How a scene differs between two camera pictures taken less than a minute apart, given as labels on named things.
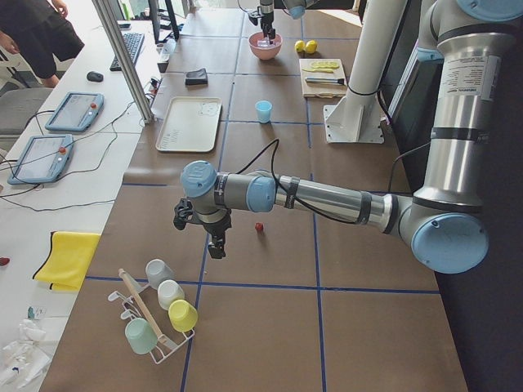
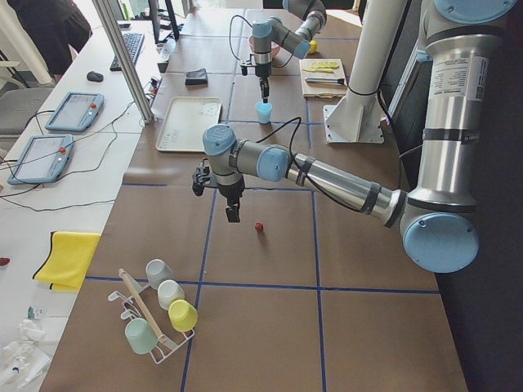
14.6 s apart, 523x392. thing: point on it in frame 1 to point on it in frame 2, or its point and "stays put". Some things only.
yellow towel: x=68 y=260 stays put
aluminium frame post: x=105 y=10 stays put
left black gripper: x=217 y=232 to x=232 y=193
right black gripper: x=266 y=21 to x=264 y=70
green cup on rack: x=140 y=336 stays put
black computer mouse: x=95 y=76 stays put
